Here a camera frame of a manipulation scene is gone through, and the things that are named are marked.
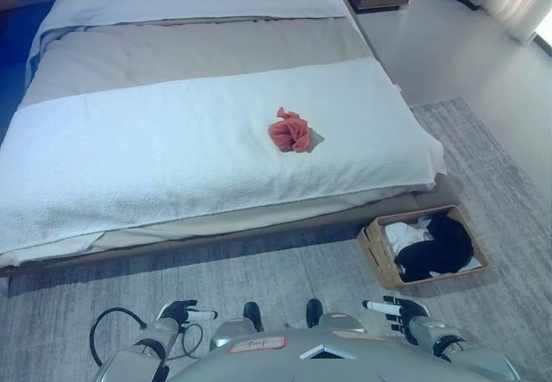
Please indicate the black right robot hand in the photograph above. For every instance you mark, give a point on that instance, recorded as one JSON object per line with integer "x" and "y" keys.
{"x": 407, "y": 308}

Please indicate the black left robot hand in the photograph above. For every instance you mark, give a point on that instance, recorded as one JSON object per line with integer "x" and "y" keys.
{"x": 177, "y": 308}

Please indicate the orange cloth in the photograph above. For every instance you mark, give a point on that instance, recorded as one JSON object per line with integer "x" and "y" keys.
{"x": 290, "y": 134}

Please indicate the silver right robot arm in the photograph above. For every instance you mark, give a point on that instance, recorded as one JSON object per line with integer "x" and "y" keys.
{"x": 457, "y": 352}

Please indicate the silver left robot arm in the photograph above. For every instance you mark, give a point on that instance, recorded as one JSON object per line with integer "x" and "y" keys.
{"x": 159, "y": 330}

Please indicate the woven wooden laundry basket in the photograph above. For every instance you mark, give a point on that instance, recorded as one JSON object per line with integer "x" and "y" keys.
{"x": 373, "y": 248}

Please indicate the white towel-covered bed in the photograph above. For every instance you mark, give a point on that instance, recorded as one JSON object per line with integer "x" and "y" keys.
{"x": 172, "y": 158}

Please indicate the silver left robot leg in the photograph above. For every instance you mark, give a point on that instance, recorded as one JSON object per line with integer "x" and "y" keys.
{"x": 235, "y": 330}

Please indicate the silver robot leg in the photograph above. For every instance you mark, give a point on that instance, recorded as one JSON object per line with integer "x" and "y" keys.
{"x": 340, "y": 321}
{"x": 235, "y": 330}

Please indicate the silver right robot leg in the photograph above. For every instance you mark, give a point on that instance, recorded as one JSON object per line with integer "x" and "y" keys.
{"x": 340, "y": 321}

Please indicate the white garment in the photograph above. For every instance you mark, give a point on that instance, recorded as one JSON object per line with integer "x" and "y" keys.
{"x": 403, "y": 235}

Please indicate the black garment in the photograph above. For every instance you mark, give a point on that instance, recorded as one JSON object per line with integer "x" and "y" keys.
{"x": 444, "y": 244}

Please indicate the silver robot torso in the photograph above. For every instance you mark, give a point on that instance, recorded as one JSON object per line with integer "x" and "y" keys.
{"x": 276, "y": 360}

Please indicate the grey striped rug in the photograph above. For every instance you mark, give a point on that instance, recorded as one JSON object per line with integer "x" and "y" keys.
{"x": 496, "y": 183}

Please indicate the grey duvet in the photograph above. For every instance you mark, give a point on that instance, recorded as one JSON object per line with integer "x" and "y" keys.
{"x": 172, "y": 54}

